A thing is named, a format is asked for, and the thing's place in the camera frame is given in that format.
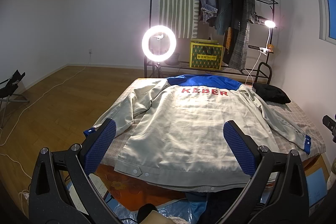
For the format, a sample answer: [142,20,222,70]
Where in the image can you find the beige and blue work jacket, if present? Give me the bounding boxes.
[94,75,311,192]

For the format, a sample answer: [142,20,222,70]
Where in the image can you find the black metal clothes rack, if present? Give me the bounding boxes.
[143,0,279,83]

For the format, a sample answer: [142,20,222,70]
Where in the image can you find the plaid beige bed blanket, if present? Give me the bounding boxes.
[94,79,326,166]

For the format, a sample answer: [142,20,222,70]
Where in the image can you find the black folded garment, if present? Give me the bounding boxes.
[253,83,291,105]

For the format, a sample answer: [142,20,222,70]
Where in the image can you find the grey plaid hanging coat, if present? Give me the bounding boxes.
[229,0,255,70]

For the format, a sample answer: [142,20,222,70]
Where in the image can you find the small teddy bear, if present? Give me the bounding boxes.
[267,44,274,53]

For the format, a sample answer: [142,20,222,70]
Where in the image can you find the yellow green patterned bag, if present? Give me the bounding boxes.
[189,39,224,71]

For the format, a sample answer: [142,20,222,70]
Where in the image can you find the white clip-on lamp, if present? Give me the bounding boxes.
[245,16,276,83]

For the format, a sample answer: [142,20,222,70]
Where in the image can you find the dark green hanging jacket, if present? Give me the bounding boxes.
[215,0,232,35]

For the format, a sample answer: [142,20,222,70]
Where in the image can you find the black hanging coat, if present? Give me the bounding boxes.
[223,0,243,65]

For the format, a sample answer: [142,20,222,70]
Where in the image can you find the white power cable on floor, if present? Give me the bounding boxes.
[0,49,93,214]

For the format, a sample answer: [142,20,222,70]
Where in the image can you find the ring light on stand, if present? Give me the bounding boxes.
[141,25,177,78]

